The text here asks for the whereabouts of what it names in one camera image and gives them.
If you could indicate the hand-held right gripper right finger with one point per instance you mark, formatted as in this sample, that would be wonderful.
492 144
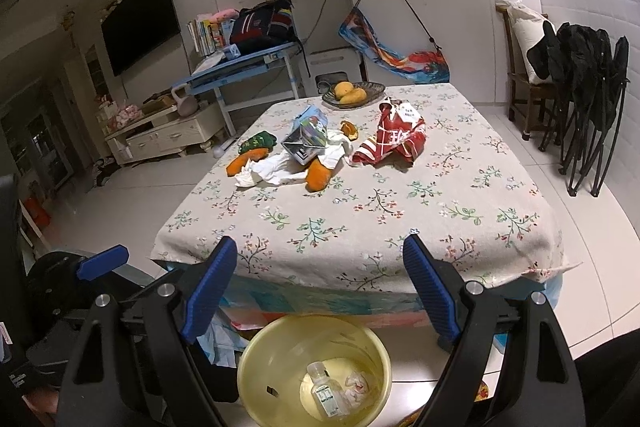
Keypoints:
430 292

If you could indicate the blue study desk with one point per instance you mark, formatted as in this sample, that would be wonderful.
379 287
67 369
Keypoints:
235 67

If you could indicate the clear plastic bottle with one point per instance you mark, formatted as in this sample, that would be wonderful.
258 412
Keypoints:
325 394

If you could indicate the yellow plastic bucket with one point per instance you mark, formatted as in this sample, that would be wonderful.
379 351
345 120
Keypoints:
265 357

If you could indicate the black flat television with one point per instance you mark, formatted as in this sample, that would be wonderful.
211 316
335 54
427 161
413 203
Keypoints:
140 22

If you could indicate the woven fruit basket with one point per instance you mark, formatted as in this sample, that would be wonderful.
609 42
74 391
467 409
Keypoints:
375 94

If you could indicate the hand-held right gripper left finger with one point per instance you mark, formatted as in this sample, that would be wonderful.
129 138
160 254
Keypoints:
210 292

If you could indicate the round yellow mango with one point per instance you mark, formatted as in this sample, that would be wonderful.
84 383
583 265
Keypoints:
342 88

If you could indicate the dark striped backpack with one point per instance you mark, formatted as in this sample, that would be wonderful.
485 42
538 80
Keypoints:
260 27

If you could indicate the white pillow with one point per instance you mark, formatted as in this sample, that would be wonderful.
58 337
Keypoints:
530 32

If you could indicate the green snack packet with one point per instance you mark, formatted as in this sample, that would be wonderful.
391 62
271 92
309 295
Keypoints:
260 141

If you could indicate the pink plush toy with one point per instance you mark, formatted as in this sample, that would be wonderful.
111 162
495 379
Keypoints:
222 15

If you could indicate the pink package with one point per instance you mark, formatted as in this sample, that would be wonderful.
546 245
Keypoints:
127 116

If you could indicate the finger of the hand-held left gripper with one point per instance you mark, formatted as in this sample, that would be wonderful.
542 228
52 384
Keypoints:
100 263

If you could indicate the black folding chairs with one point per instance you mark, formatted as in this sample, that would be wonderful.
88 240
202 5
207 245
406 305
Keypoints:
590 82

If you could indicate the beige kettlebell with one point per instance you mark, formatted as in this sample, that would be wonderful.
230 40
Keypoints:
186 107

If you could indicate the orange snack packet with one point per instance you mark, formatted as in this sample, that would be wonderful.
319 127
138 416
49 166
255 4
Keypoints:
348 130

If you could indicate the glass door cabinet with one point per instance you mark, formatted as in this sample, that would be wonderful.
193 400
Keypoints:
45 142

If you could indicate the floral tablecloth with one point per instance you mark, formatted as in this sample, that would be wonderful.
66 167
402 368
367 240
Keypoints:
400 187

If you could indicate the blue and silver carton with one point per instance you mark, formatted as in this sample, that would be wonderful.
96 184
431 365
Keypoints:
305 132

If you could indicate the white cabinet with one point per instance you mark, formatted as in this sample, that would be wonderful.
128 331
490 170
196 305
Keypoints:
450 7

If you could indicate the white plastic bag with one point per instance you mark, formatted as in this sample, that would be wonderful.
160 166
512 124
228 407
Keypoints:
225 347
275 169

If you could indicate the black garment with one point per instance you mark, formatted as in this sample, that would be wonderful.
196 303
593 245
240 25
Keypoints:
540 54

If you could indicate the colourful shoulder bag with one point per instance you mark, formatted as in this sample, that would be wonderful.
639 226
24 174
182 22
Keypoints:
400 62

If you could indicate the row of books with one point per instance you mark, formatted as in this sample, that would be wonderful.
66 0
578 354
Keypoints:
205 37

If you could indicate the pastel printed table cover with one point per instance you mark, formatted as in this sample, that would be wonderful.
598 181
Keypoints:
325 307

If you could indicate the red and white wrapper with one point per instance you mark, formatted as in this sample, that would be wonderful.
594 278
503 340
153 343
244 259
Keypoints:
395 139

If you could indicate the wooden chair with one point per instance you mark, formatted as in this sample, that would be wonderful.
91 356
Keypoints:
525 94

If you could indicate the white box appliance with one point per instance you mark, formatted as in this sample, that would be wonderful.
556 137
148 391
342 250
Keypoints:
330 62

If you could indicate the small tissue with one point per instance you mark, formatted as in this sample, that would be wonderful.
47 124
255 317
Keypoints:
357 387

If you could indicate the white television stand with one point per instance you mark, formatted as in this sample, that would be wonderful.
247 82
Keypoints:
165 137

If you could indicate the long yellow mango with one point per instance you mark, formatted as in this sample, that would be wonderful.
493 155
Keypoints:
355 97

